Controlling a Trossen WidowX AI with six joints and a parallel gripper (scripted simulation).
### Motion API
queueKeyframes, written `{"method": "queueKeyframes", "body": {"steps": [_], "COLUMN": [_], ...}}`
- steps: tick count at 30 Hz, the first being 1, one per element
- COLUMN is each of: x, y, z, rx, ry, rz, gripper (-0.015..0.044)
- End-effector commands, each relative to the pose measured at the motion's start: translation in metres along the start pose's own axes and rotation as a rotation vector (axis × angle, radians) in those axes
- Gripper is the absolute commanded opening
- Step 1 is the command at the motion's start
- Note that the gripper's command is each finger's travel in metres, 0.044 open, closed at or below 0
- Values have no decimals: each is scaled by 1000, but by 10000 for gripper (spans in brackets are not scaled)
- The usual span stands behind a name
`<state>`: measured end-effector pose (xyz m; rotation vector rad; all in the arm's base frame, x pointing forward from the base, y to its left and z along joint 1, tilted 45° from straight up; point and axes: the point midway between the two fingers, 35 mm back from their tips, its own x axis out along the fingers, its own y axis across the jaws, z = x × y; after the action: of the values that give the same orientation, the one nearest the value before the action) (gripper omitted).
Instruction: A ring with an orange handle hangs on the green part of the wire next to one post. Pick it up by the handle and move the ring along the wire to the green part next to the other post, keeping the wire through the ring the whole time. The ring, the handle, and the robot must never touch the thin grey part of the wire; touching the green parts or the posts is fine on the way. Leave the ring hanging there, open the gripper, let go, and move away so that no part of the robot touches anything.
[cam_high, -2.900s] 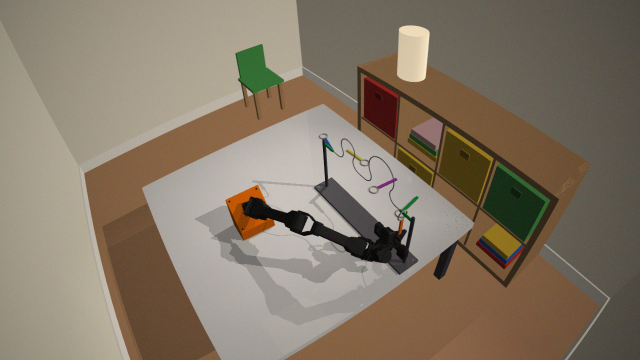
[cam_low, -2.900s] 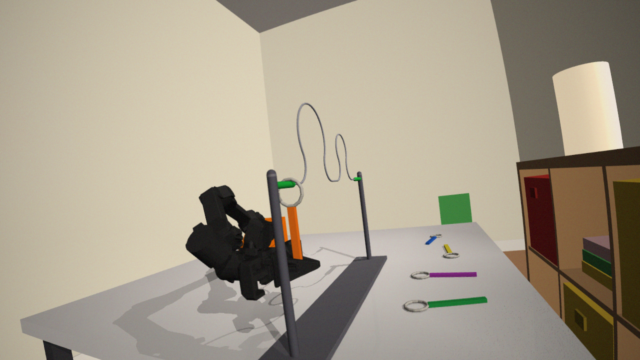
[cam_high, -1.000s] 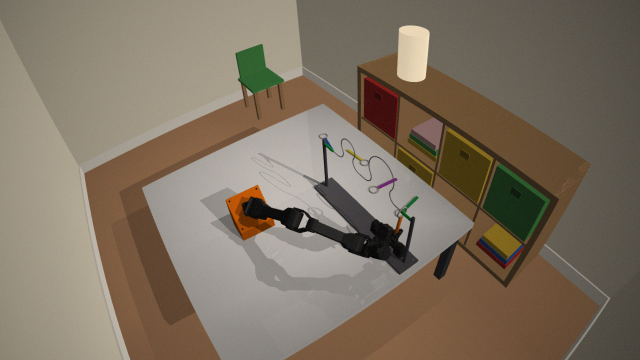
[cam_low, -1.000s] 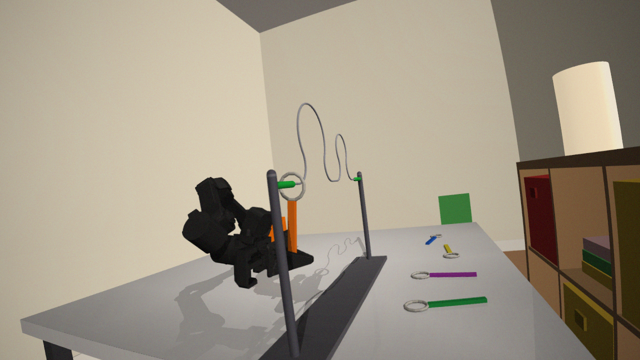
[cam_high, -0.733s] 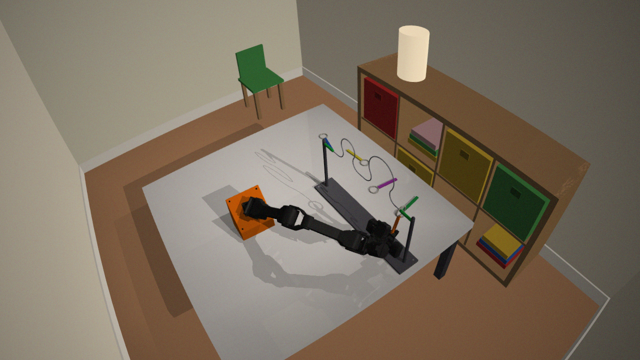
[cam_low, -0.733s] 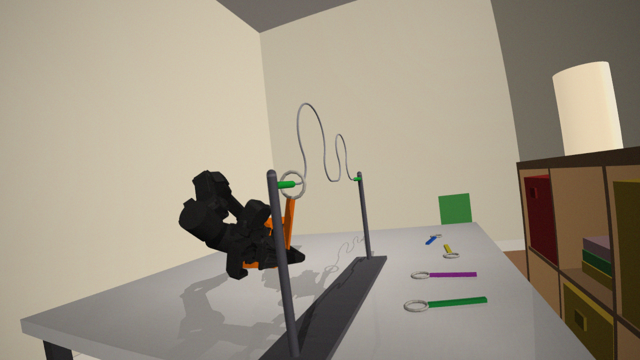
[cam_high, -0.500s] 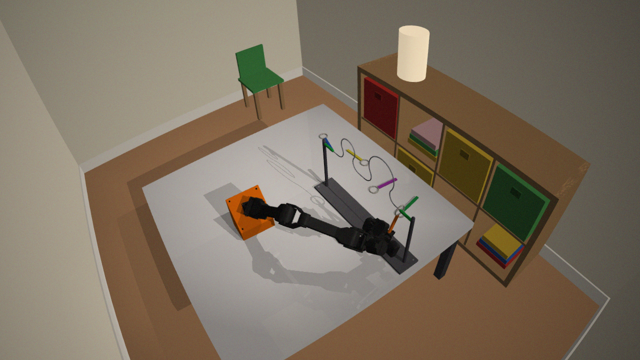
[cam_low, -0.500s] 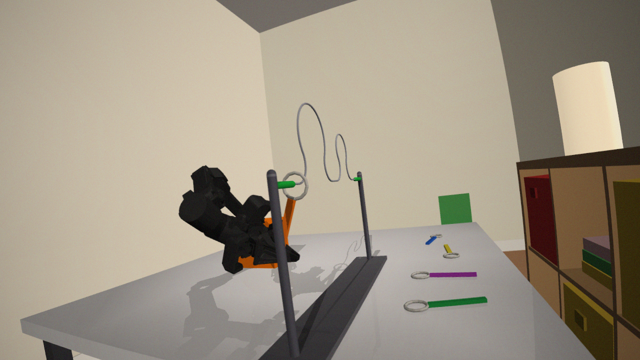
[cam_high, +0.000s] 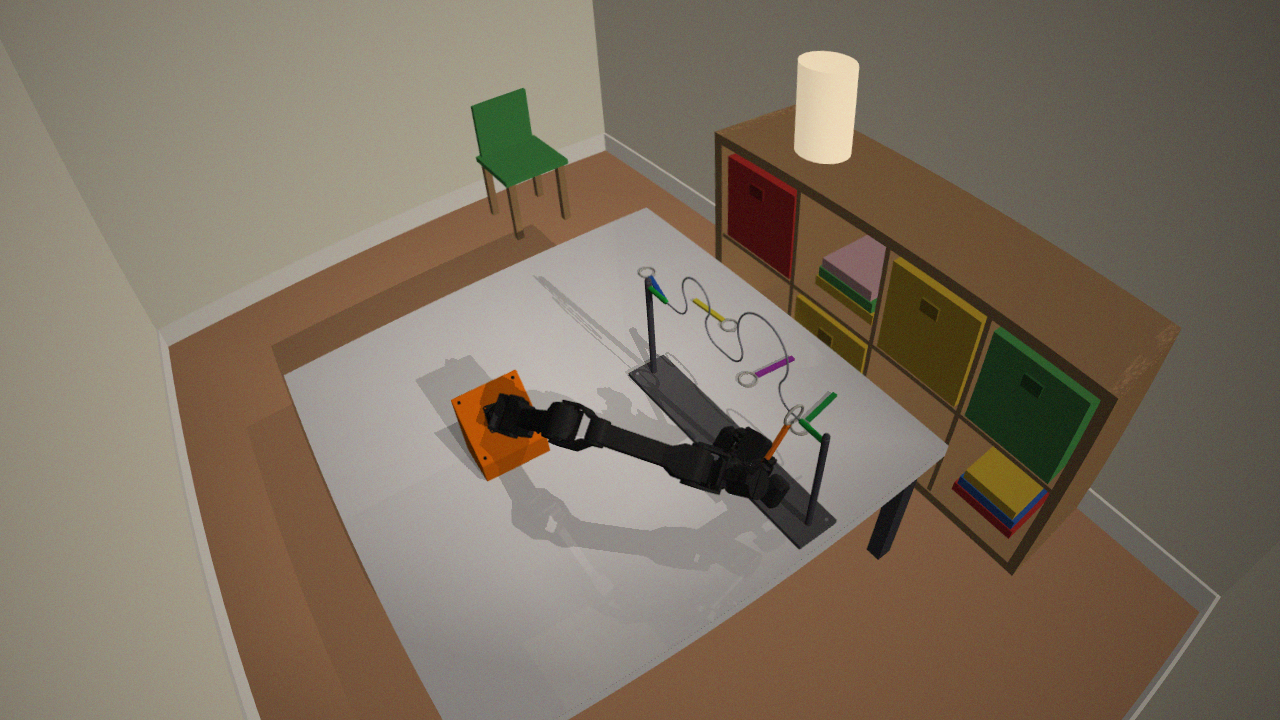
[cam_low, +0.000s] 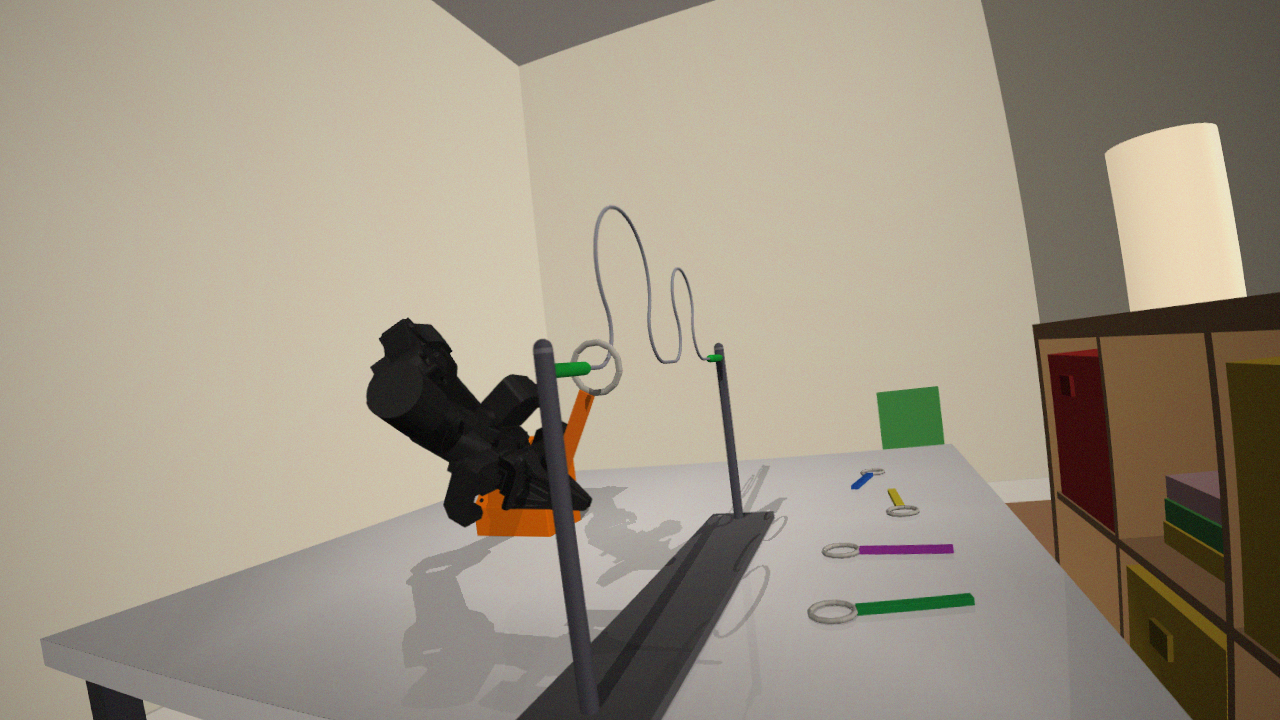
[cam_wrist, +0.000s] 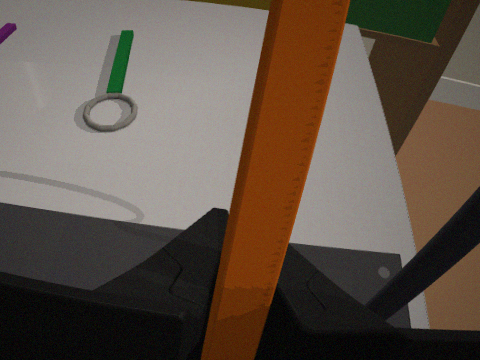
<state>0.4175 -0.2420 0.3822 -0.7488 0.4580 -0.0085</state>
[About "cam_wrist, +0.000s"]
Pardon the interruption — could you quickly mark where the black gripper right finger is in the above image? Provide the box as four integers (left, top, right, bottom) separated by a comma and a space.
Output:
253, 244, 480, 360

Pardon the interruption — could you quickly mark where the orange bar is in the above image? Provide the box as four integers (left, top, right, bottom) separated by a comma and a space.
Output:
201, 0, 351, 360

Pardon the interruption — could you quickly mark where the grey loop with green handle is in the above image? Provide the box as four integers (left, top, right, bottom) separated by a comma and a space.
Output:
83, 31, 137, 132

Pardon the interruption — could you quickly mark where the grey loop with purple handle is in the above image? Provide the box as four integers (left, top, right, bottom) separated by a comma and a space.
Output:
0, 23, 16, 44

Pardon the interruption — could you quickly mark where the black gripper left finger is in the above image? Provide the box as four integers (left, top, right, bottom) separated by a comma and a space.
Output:
0, 208, 228, 360

